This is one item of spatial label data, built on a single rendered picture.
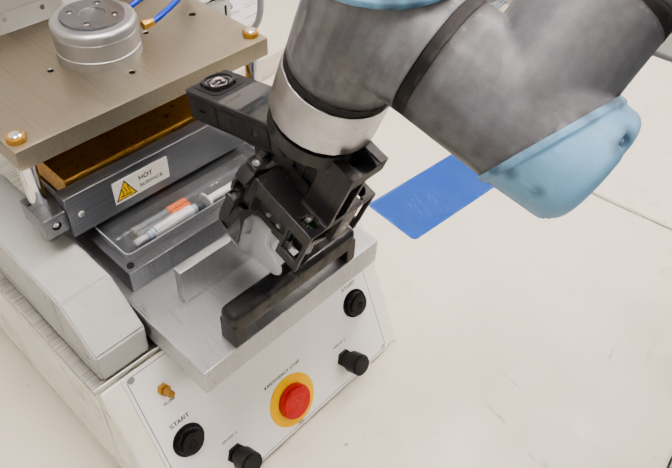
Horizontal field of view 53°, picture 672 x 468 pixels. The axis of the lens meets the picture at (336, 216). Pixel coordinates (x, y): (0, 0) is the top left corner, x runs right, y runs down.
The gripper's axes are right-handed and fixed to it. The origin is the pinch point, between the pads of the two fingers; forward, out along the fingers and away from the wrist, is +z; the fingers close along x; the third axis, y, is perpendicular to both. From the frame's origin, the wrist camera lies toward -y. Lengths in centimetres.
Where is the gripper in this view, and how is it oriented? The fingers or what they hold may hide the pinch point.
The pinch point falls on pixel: (248, 237)
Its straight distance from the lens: 62.9
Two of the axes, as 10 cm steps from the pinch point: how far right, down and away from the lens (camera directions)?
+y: 6.7, 7.1, -2.1
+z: -2.9, 5.1, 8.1
